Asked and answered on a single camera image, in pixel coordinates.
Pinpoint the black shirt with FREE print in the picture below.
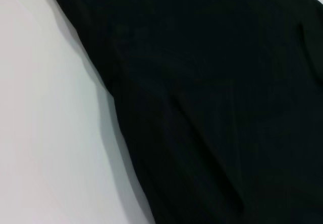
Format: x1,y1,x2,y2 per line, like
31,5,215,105
46,0,323,224

